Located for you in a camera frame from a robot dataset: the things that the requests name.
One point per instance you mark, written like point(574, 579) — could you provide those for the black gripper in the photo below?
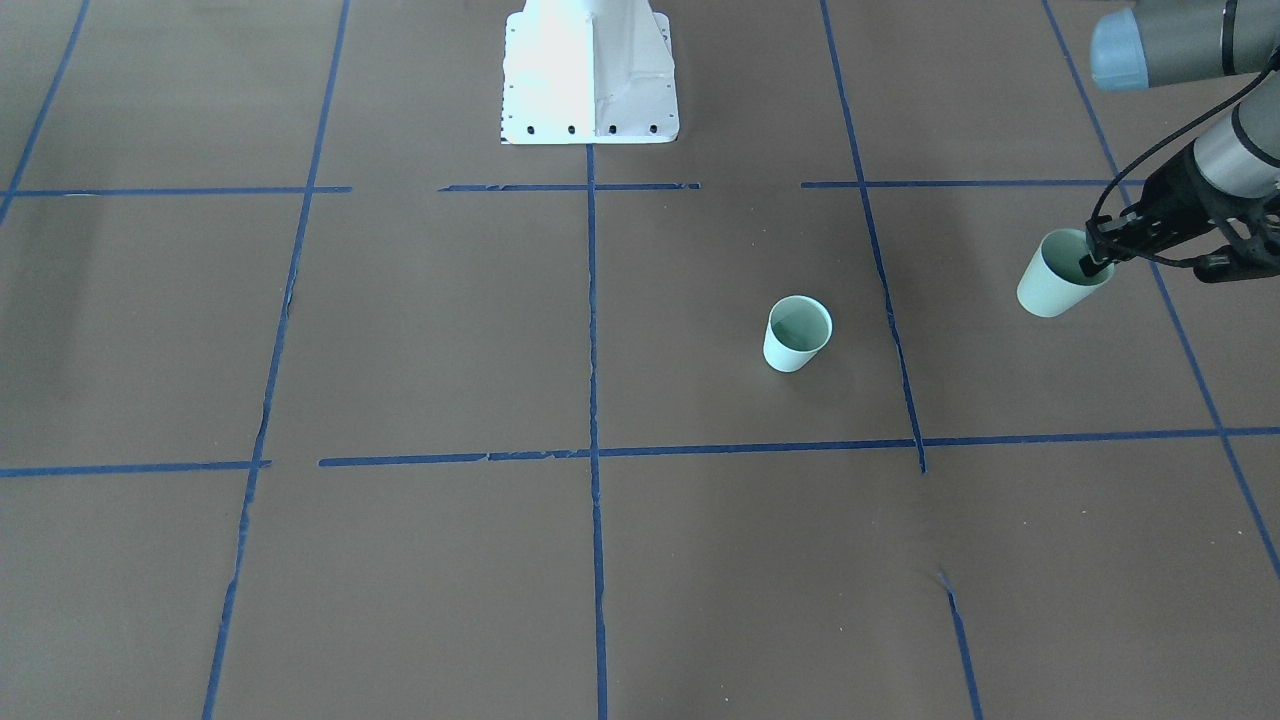
point(1166, 199)

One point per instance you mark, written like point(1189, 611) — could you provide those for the mint green cup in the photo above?
point(1061, 274)
point(797, 328)

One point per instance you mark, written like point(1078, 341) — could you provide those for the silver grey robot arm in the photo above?
point(1155, 44)

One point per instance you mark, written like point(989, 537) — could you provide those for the brown paper table cover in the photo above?
point(320, 402)

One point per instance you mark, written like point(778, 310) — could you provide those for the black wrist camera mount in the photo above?
point(1252, 251)

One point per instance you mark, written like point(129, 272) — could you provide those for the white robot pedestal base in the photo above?
point(579, 72)

